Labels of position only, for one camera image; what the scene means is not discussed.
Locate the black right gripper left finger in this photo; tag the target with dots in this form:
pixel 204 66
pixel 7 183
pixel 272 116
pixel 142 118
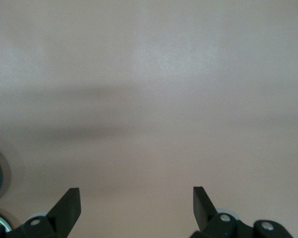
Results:
pixel 64 213

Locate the pale green round plate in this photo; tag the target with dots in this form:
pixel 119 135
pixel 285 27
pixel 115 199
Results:
pixel 5 223

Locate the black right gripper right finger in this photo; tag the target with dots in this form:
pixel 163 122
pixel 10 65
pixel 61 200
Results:
pixel 204 210

